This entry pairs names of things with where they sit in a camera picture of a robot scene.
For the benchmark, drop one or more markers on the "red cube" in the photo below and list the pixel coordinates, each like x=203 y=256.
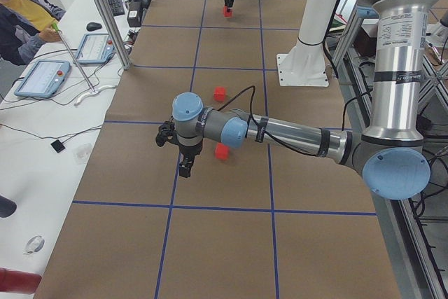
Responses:
x=227 y=12
x=219 y=94
x=221 y=151

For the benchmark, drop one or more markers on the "black power adapter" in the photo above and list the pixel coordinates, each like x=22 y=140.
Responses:
x=136 y=12

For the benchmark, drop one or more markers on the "black keyboard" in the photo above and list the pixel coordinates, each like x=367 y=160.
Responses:
x=113 y=0

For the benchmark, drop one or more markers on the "small black square device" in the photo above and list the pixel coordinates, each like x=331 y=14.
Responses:
x=58 y=146

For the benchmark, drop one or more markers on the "black computer mouse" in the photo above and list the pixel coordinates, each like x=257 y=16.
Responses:
x=93 y=26

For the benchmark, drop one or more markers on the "teach pendant far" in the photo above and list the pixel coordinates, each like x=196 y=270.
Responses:
x=95 y=49

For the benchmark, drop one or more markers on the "teach pendant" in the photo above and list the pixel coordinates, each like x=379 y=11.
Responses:
x=95 y=49
x=44 y=79

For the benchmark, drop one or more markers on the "teach pendant near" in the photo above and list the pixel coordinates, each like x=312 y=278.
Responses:
x=44 y=79

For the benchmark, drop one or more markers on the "seated person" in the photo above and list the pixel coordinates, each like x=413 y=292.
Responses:
x=26 y=25

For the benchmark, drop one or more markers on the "red cylinder object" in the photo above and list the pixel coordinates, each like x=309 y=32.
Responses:
x=13 y=281

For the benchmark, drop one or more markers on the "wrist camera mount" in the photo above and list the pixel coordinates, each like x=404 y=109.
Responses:
x=166 y=133

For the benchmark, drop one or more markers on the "white pedestal column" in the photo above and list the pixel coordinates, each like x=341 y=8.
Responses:
x=304 y=65

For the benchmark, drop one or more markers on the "aluminium frame post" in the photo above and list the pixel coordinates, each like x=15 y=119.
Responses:
x=113 y=30

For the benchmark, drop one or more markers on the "metal rod with green handle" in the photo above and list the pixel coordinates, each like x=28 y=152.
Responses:
x=92 y=91

